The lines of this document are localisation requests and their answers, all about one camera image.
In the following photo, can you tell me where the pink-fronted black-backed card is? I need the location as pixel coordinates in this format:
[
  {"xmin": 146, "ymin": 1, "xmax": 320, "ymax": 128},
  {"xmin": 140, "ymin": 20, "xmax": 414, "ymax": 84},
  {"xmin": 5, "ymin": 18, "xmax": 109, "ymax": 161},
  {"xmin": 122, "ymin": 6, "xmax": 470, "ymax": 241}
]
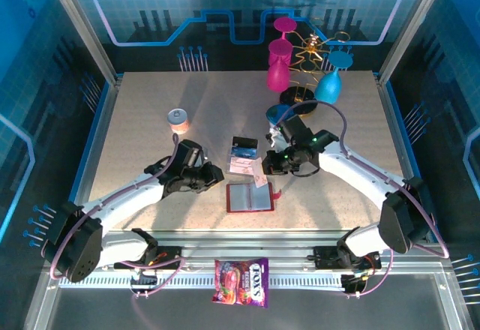
[{"xmin": 250, "ymin": 157, "xmax": 269, "ymax": 189}]

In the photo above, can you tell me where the pink patterned card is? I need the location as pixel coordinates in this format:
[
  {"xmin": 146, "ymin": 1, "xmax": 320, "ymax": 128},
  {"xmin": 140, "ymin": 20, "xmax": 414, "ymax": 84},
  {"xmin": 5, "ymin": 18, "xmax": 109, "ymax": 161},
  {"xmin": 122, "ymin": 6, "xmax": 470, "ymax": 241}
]
[{"xmin": 229, "ymin": 156, "xmax": 257, "ymax": 176}]

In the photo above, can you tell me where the blue VIP chip card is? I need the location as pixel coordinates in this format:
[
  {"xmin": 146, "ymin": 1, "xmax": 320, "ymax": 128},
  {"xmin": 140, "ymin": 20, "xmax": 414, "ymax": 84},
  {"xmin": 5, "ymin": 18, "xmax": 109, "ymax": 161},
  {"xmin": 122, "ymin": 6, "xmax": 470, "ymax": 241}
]
[{"xmin": 229, "ymin": 146, "xmax": 258, "ymax": 158}]

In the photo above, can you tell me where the blue-fronted black-backed card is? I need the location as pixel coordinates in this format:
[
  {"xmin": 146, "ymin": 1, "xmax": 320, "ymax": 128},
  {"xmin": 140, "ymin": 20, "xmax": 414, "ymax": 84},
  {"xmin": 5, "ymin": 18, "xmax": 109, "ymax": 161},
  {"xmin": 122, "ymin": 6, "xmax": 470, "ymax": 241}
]
[{"xmin": 232, "ymin": 136, "xmax": 260, "ymax": 149}]

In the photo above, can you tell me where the red leather card holder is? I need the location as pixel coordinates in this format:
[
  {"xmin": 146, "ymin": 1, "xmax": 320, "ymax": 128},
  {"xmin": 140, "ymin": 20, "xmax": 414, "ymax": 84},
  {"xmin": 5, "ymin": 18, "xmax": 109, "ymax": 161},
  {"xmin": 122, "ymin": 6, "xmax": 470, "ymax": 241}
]
[{"xmin": 226, "ymin": 181, "xmax": 283, "ymax": 214}]

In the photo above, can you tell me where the small pink tin can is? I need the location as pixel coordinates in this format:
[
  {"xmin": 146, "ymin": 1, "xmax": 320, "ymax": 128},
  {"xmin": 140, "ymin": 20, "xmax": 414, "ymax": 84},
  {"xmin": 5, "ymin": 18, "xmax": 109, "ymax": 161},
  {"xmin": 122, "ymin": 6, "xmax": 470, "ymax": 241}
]
[{"xmin": 166, "ymin": 108, "xmax": 190, "ymax": 136}]

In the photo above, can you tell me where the blue wine glass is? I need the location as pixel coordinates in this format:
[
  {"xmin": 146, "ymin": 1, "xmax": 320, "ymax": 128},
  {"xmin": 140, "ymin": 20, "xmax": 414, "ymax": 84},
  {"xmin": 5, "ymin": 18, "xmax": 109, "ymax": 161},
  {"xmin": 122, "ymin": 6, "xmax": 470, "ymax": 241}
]
[{"xmin": 313, "ymin": 50, "xmax": 355, "ymax": 106}]

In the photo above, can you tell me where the magenta wine glass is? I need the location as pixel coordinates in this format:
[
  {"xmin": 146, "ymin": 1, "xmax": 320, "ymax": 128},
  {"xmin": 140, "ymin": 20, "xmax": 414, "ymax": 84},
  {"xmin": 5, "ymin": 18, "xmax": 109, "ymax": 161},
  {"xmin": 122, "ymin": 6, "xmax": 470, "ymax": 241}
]
[{"xmin": 266, "ymin": 40, "xmax": 295, "ymax": 92}]

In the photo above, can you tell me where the purple Fox's candy bag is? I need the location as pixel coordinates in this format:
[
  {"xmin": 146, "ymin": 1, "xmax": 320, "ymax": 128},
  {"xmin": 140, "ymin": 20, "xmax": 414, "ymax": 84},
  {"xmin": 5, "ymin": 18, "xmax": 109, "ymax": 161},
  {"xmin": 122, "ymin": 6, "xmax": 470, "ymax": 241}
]
[{"xmin": 211, "ymin": 257, "xmax": 270, "ymax": 310}]

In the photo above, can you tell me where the small circuit board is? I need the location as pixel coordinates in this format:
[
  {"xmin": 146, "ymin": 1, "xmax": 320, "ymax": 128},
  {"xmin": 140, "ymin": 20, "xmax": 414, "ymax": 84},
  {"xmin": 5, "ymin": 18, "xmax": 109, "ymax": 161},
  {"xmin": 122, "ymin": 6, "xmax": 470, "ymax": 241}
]
[
  {"xmin": 129, "ymin": 268, "xmax": 158, "ymax": 289},
  {"xmin": 341, "ymin": 269, "xmax": 372, "ymax": 294}
]

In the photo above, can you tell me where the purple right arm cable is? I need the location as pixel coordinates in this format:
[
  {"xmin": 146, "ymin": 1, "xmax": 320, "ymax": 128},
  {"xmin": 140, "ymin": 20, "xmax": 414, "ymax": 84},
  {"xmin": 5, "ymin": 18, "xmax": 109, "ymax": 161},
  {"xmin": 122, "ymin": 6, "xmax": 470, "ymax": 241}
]
[{"xmin": 275, "ymin": 100, "xmax": 450, "ymax": 299}]

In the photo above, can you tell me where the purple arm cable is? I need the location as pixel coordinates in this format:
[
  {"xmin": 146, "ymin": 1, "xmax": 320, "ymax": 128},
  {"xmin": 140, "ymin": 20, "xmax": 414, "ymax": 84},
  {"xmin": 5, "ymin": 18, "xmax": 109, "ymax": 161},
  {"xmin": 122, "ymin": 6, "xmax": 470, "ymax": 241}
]
[
  {"xmin": 275, "ymin": 100, "xmax": 450, "ymax": 299},
  {"xmin": 48, "ymin": 133, "xmax": 188, "ymax": 300}
]

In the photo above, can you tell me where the gold wire glass rack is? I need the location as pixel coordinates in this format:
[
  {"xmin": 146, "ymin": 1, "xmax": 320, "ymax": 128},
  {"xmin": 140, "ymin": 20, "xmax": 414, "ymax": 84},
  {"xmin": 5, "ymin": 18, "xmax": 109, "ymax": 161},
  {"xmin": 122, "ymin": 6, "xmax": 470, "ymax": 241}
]
[{"xmin": 279, "ymin": 16, "xmax": 353, "ymax": 116}]

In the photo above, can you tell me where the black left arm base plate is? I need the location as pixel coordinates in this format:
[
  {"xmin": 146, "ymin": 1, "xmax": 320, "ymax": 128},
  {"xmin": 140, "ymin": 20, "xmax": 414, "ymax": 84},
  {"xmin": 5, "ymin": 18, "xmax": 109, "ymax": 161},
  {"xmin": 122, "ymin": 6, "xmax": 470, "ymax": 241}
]
[{"xmin": 113, "ymin": 244, "xmax": 184, "ymax": 271}]

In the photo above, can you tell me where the wide aluminium base rail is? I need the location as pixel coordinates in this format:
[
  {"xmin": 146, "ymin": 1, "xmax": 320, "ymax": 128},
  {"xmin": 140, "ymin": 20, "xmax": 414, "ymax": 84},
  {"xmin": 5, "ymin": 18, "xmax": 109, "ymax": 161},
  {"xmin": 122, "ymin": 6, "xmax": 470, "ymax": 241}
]
[{"xmin": 46, "ymin": 229, "xmax": 451, "ymax": 267}]

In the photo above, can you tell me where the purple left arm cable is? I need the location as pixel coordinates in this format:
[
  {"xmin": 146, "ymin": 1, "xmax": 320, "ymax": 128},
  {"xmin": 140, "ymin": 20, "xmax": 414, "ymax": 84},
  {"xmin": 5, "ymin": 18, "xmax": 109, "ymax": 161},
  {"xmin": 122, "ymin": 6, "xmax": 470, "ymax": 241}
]
[{"xmin": 48, "ymin": 133, "xmax": 188, "ymax": 300}]

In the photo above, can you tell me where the aluminium table edge rail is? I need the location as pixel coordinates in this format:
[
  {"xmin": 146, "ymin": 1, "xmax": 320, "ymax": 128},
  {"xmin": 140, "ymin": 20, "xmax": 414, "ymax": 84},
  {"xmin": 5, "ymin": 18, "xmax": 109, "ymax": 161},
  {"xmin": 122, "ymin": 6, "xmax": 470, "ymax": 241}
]
[
  {"xmin": 374, "ymin": 73, "xmax": 431, "ymax": 243},
  {"xmin": 61, "ymin": 74, "xmax": 125, "ymax": 243}
]

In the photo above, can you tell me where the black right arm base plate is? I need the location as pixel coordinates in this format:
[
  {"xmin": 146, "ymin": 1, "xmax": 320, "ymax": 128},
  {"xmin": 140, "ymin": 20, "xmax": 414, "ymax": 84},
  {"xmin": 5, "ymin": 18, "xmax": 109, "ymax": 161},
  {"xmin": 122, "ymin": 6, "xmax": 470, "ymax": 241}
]
[{"xmin": 313, "ymin": 244, "xmax": 383, "ymax": 271}]

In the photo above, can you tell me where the white slotted cable duct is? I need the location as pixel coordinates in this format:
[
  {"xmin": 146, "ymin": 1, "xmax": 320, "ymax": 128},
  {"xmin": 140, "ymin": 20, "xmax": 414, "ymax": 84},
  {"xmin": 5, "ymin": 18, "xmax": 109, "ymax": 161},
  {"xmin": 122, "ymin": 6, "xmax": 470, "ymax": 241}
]
[{"xmin": 58, "ymin": 271, "xmax": 346, "ymax": 290}]

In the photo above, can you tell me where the aluminium frame post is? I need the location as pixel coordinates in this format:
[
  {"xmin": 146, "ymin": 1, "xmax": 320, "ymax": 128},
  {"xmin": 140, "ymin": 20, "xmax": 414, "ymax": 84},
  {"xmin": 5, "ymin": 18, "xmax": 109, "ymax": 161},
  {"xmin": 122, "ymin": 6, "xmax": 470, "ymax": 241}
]
[
  {"xmin": 378, "ymin": 0, "xmax": 451, "ymax": 82},
  {"xmin": 40, "ymin": 0, "xmax": 123, "ymax": 86}
]

